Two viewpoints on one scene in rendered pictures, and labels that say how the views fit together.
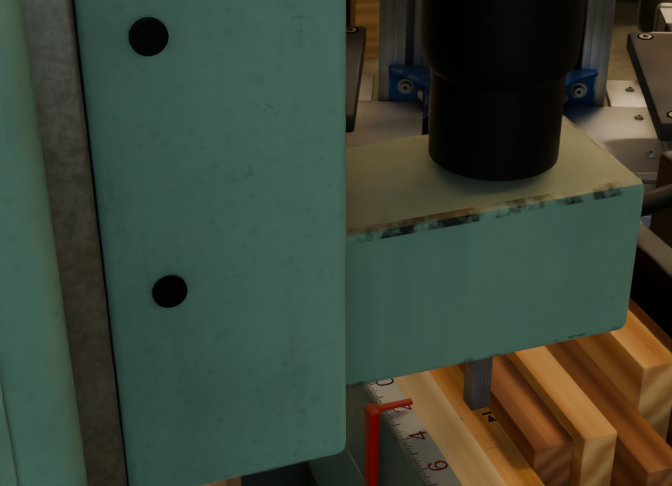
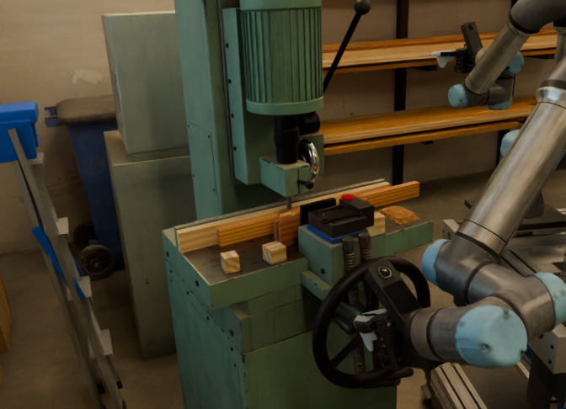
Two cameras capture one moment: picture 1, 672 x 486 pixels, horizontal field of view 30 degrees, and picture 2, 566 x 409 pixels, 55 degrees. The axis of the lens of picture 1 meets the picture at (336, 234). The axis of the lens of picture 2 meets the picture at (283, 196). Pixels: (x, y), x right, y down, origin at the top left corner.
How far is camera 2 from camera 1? 1.32 m
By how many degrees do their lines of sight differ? 73
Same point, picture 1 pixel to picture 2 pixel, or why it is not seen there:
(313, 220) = (242, 146)
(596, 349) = not seen: hidden behind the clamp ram
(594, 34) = not seen: outside the picture
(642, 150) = not seen: outside the picture
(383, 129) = (553, 254)
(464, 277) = (269, 172)
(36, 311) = (213, 137)
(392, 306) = (264, 172)
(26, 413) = (213, 149)
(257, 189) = (239, 139)
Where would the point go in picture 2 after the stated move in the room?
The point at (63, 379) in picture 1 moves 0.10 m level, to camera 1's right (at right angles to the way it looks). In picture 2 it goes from (216, 146) to (217, 157)
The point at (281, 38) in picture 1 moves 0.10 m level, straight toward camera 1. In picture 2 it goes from (239, 120) to (198, 124)
